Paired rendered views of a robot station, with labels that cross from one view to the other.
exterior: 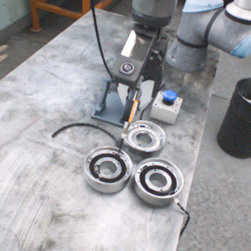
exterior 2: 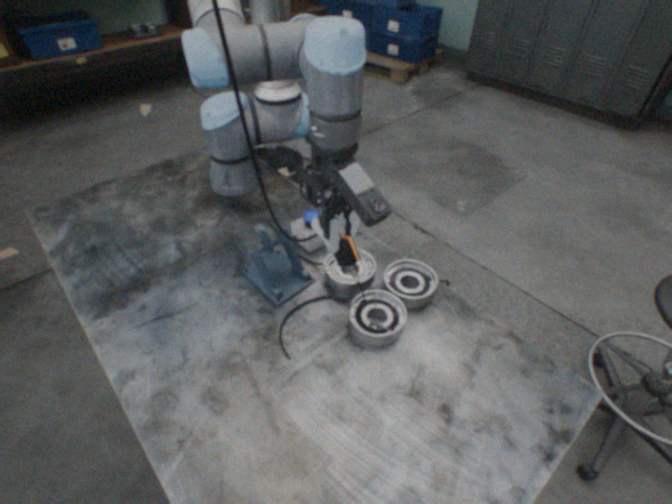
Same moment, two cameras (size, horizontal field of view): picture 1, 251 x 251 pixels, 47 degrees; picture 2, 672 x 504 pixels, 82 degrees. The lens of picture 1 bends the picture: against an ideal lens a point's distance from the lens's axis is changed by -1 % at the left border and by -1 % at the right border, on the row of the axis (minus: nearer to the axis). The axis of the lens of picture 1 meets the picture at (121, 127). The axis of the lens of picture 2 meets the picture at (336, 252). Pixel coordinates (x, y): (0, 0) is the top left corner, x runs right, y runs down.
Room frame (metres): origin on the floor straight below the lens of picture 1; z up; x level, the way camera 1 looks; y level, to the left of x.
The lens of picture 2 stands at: (0.20, 0.42, 1.40)
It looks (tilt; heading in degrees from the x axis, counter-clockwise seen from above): 43 degrees down; 305
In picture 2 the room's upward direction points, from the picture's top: straight up
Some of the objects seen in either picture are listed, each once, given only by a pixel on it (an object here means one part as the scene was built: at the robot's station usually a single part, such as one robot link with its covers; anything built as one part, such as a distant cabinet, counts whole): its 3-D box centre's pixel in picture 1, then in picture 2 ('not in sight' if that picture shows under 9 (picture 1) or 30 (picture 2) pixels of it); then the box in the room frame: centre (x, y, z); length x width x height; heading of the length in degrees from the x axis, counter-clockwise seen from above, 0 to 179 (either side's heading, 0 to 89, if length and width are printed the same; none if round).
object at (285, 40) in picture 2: not in sight; (302, 50); (0.60, -0.06, 1.23); 0.11 x 0.11 x 0.08; 53
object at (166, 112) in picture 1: (167, 106); (311, 229); (0.65, -0.12, 0.82); 0.08 x 0.07 x 0.05; 167
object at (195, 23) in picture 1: (201, 18); (229, 124); (0.96, -0.20, 0.97); 0.13 x 0.12 x 0.14; 53
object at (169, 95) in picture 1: (168, 100); (312, 222); (0.64, -0.11, 0.85); 0.04 x 0.04 x 0.05
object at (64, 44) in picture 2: not in sight; (59, 35); (3.95, -1.13, 0.56); 0.52 x 0.38 x 0.22; 74
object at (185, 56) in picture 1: (189, 49); (235, 165); (0.97, -0.19, 0.85); 0.15 x 0.15 x 0.10
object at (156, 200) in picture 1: (157, 182); (409, 284); (0.38, -0.10, 0.82); 0.10 x 0.10 x 0.04
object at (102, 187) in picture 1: (107, 170); (376, 318); (0.40, 0.01, 0.82); 0.10 x 0.10 x 0.04
